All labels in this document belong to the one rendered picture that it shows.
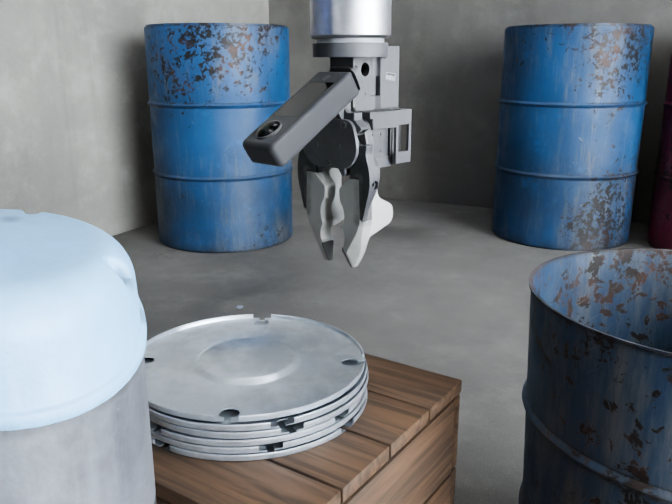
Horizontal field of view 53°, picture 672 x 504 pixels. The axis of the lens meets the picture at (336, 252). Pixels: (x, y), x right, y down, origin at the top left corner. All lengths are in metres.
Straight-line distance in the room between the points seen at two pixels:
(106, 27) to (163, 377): 2.42
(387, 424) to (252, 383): 0.16
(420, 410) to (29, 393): 0.61
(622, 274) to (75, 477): 0.92
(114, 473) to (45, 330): 0.07
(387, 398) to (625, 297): 0.44
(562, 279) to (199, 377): 0.53
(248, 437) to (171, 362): 0.18
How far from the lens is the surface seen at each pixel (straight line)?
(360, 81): 0.65
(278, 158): 0.59
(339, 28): 0.63
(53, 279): 0.28
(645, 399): 0.77
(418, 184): 3.75
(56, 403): 0.28
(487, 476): 1.37
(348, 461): 0.74
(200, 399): 0.77
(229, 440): 0.73
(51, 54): 2.92
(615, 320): 1.13
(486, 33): 3.60
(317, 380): 0.80
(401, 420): 0.81
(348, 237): 0.65
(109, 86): 3.11
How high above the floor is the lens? 0.75
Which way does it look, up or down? 16 degrees down
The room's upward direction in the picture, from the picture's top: straight up
